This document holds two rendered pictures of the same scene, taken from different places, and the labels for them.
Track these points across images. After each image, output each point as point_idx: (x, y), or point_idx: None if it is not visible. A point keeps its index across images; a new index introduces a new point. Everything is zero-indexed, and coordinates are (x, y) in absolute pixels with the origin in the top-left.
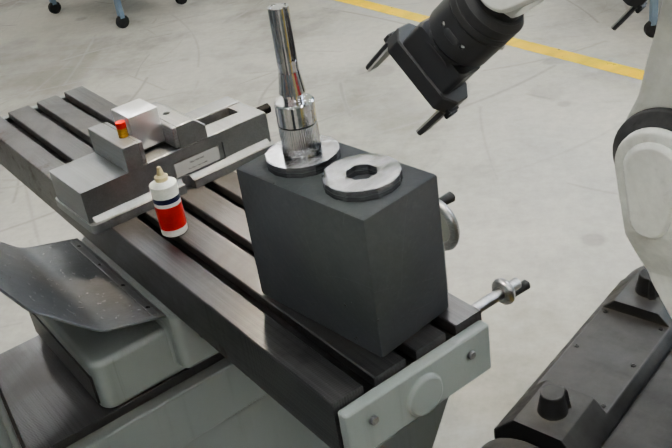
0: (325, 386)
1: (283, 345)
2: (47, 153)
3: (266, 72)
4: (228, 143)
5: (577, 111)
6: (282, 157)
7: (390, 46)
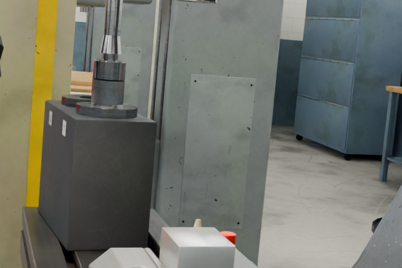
0: (151, 212)
1: (158, 228)
2: None
3: None
4: None
5: None
6: (124, 106)
7: (1, 42)
